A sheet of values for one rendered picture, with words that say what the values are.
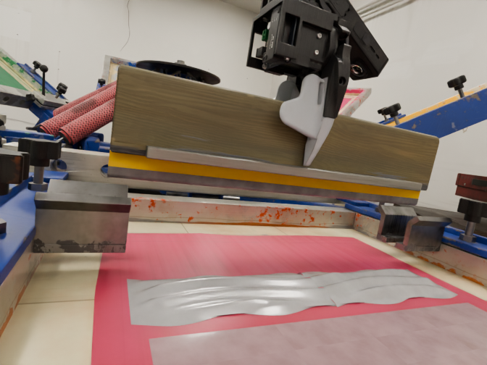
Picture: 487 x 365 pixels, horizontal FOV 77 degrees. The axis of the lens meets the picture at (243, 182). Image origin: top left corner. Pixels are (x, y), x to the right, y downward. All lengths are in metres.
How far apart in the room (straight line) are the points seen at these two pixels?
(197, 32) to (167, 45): 0.46
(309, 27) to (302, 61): 0.03
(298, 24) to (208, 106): 0.11
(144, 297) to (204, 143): 0.15
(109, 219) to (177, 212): 0.21
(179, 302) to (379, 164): 0.29
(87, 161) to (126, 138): 0.25
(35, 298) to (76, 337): 0.06
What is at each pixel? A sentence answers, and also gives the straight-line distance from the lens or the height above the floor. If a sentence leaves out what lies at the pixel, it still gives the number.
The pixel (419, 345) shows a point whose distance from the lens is 0.31.
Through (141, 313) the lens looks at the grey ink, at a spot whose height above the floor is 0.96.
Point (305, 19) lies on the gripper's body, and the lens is 0.33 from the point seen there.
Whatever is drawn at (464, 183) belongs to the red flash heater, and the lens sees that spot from 1.46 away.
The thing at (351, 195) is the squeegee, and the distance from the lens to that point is 0.42.
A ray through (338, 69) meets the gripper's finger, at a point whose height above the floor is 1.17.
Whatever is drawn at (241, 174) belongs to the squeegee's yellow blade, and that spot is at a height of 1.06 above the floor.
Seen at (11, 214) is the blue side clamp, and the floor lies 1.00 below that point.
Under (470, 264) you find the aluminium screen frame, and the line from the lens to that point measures 0.53.
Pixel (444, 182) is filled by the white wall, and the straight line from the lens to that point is 2.64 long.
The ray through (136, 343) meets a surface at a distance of 0.23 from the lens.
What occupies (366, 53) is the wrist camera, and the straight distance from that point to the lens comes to 0.40.
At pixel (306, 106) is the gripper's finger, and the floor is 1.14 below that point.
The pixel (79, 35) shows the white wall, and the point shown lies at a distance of 4.57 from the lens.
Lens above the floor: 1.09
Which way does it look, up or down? 7 degrees down
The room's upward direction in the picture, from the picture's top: 9 degrees clockwise
